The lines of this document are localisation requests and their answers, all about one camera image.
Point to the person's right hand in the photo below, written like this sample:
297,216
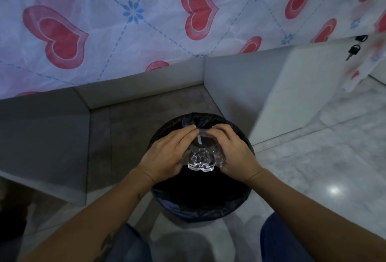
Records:
236,156

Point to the person's left hand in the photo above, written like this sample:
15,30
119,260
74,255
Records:
164,156

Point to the person's right fingers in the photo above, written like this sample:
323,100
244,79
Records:
218,138

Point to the person's left middle finger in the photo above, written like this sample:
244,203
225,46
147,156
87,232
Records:
190,139

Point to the clear plastic bottle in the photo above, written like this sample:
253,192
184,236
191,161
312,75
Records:
202,153

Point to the person's left forearm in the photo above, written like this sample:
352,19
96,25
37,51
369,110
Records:
90,219

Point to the person's right forearm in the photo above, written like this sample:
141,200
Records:
313,219

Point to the black lined trash bin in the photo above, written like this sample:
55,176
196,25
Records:
200,180

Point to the white cabinet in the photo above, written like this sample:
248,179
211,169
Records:
271,89

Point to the heart print tablecloth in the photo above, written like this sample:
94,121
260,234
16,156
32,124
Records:
169,14

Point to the black keys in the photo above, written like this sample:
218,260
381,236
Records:
355,47

